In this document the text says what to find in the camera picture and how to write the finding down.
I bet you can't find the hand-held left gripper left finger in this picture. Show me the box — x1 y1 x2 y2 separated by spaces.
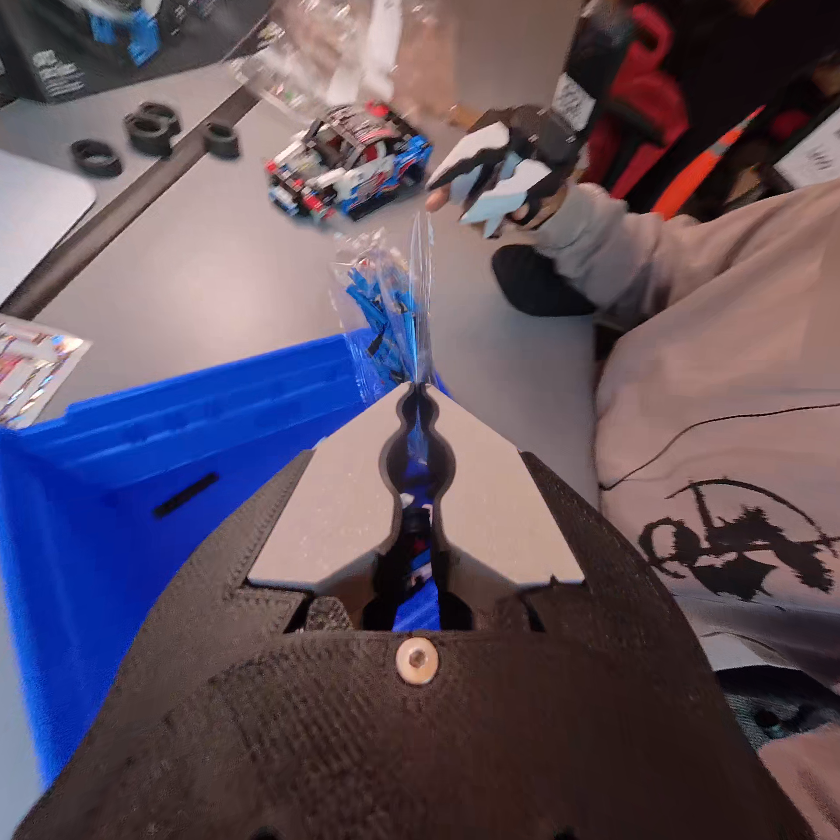
248 382 421 630

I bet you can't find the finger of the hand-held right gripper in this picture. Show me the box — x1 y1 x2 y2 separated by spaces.
458 159 553 228
425 121 514 203

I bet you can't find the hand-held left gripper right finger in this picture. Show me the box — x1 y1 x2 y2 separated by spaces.
419 382 586 630

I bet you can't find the partly built lego race car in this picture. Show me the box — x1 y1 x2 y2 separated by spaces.
266 101 434 224

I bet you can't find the large clear numbered parts bag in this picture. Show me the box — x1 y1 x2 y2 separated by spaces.
262 0 460 126

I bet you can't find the small clear bag of parts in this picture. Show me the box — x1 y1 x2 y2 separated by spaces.
331 213 439 592

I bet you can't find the blue bin with tag label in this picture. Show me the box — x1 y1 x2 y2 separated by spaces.
0 331 454 788

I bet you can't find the person's right forearm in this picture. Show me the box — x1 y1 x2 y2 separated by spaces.
528 177 840 329

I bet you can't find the black lego set box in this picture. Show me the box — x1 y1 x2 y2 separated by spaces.
0 0 277 106

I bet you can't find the black padded armrest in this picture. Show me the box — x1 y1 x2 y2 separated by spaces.
492 244 599 318

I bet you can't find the red office chair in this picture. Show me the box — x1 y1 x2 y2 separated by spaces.
584 3 690 198

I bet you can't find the orange chair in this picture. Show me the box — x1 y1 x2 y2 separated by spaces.
653 108 765 221

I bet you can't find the person's beige sweatshirt torso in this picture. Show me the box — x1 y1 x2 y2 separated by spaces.
594 282 840 840

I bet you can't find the black white marker sign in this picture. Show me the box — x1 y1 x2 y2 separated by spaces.
774 121 840 191

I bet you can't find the black rubber tyre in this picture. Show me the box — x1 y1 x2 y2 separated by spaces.
203 121 241 160
139 101 182 135
71 139 124 178
125 113 175 158

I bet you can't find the holographic sticker sheet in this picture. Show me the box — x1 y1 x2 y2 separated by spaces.
0 315 93 431

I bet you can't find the white book stand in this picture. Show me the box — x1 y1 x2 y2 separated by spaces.
0 150 98 306

